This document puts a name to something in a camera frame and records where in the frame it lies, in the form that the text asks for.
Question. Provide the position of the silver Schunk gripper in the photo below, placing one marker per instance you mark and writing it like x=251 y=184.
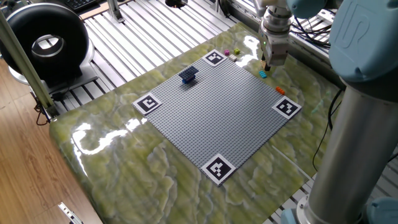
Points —
x=276 y=49

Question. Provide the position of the tan Lego plate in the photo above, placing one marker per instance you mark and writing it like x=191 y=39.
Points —
x=263 y=64

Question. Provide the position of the silver UR5 robot arm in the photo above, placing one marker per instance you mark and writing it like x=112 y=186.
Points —
x=351 y=149

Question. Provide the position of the cyan Lego plate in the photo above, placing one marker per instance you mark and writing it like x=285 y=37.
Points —
x=262 y=74

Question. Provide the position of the orange Lego brick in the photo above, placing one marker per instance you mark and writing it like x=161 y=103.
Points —
x=280 y=90

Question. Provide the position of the small lime green Lego brick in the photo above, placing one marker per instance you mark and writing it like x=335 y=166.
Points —
x=237 y=51

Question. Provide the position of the small magenta Lego brick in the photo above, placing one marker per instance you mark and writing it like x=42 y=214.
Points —
x=227 y=52

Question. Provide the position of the grey Lego baseplate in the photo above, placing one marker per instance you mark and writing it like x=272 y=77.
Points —
x=217 y=118

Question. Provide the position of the black Lego plate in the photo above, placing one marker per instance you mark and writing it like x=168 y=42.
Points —
x=188 y=72

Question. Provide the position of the blue Lego brick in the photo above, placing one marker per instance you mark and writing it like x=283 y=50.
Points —
x=188 y=80

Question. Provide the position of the black white fiducial marker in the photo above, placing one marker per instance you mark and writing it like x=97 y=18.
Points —
x=214 y=57
x=218 y=168
x=286 y=107
x=147 y=103

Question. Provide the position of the small black round object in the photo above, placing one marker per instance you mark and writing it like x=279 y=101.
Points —
x=175 y=2

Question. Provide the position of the green marble pattern mat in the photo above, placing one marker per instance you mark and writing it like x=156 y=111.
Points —
x=140 y=186

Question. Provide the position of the black keyboard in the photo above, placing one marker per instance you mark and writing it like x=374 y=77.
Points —
x=79 y=3

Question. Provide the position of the silver bracket with holes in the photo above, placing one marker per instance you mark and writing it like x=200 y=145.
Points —
x=321 y=15

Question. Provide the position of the upright aluminium bracket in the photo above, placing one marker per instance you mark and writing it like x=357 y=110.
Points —
x=115 y=11

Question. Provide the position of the slanted aluminium profile post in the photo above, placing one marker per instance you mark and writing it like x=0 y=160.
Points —
x=25 y=65

